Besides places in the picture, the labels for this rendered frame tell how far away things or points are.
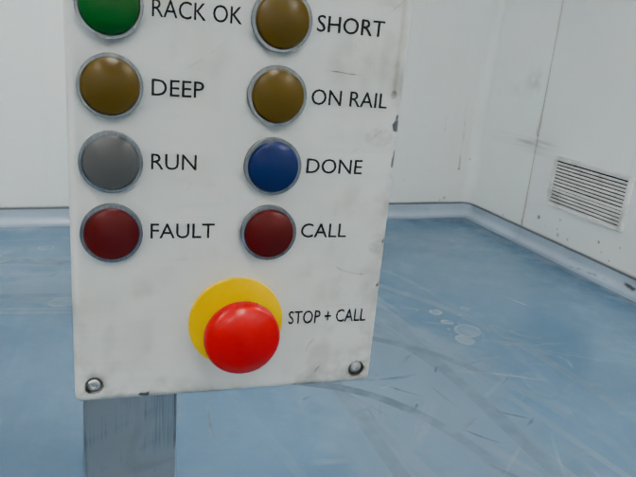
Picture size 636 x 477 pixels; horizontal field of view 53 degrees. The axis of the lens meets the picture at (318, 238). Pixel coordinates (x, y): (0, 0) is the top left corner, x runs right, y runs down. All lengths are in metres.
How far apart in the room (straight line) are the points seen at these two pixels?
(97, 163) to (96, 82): 0.04
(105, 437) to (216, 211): 0.19
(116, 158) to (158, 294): 0.08
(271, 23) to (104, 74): 0.08
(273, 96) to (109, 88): 0.08
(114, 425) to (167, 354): 0.11
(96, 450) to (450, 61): 4.23
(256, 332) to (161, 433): 0.15
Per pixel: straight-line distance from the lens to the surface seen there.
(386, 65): 0.35
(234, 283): 0.35
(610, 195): 3.81
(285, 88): 0.33
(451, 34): 4.54
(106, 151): 0.32
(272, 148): 0.33
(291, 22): 0.33
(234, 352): 0.34
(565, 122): 4.11
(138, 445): 0.47
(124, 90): 0.32
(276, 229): 0.34
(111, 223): 0.33
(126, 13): 0.32
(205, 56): 0.33
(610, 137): 3.85
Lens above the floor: 1.15
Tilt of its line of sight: 17 degrees down
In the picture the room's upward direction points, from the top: 5 degrees clockwise
